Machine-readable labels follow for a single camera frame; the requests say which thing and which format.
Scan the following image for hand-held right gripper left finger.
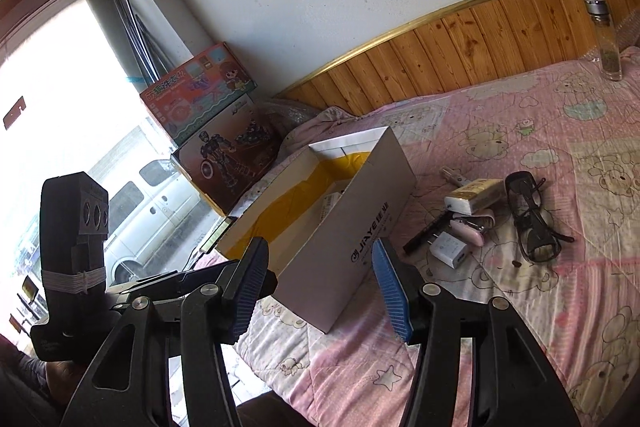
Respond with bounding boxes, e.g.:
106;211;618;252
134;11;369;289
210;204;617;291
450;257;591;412
60;237;271;427

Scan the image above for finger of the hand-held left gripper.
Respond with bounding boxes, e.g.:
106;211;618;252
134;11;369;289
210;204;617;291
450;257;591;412
111;259;247;304

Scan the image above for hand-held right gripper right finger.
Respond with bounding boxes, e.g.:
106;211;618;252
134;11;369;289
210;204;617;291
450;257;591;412
371;237;581;427

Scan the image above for white cardboard box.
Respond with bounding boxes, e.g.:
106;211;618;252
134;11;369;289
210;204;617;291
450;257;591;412
216;126;417;334

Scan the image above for black pen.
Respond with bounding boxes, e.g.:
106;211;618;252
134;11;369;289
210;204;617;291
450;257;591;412
404;209;453;254

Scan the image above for white charger plug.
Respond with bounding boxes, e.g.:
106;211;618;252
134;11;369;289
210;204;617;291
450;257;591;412
431;231;473;269

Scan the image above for white and yellow pack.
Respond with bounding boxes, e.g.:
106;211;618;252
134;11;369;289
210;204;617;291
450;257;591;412
444;178;505;215

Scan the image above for black glasses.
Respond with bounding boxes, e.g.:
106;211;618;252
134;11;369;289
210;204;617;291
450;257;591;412
505;171;575;264

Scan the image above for white van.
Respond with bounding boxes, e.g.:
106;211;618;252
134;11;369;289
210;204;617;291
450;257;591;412
102;157;211;288

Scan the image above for brown robot toy box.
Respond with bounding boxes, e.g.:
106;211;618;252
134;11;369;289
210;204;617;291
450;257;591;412
171;96;282;215

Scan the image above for pink printed blanket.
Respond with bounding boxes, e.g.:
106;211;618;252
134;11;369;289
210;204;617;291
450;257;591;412
192;57;640;427

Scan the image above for clear plastic bag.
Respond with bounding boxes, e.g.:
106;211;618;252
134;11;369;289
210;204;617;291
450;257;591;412
260;99;321;142
617;4;640;62

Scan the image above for colourful cartoon toy box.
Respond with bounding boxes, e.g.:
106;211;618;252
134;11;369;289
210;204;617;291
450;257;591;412
139;42;258;146

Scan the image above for metal rods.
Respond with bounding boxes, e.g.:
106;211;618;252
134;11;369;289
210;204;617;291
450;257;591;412
110;0;171;82

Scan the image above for glass bottle with metal cap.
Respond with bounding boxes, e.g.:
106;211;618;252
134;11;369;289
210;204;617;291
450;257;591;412
584;0;623;82

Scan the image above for wooden wall panelling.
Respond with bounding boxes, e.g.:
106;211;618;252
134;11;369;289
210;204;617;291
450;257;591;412
274;0;636;118

